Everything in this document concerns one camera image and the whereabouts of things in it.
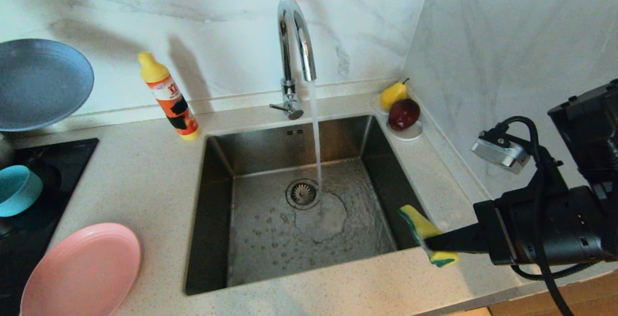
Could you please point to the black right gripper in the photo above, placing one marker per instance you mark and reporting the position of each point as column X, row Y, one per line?
column 565, row 229

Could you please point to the yellow fish-shaped sponge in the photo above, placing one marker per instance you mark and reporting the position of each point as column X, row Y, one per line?
column 417, row 222

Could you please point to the chrome faucet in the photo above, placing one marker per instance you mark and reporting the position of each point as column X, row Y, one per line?
column 289, row 41

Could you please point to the yellow orange dish soap bottle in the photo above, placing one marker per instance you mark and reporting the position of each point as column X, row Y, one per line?
column 173, row 98

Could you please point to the teal ceramic bowl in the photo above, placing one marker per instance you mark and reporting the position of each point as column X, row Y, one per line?
column 17, row 190

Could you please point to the blue plastic plate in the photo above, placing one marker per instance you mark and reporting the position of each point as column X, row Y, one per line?
column 38, row 84

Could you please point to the metal sink drain strainer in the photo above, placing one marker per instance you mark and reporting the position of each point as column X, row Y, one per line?
column 302, row 194

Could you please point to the stainless steel sink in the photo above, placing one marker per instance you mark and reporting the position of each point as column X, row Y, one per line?
column 289, row 253

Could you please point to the small white dish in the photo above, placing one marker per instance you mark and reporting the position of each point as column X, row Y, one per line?
column 410, row 135
column 375, row 103

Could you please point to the wooden cabinet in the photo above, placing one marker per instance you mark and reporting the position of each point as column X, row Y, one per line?
column 569, row 301

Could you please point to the dark red apple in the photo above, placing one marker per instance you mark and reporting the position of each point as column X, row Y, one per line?
column 403, row 114

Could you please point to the yellow pear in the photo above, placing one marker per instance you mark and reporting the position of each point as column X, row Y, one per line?
column 392, row 95

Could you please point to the running water stream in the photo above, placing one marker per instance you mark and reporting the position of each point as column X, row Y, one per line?
column 316, row 137

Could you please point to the pink plastic plate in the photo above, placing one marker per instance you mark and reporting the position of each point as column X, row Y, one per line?
column 82, row 272

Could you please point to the black induction cooktop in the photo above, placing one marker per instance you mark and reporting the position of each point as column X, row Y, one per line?
column 63, row 161

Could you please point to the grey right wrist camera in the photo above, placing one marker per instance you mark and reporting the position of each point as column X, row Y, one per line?
column 499, row 154

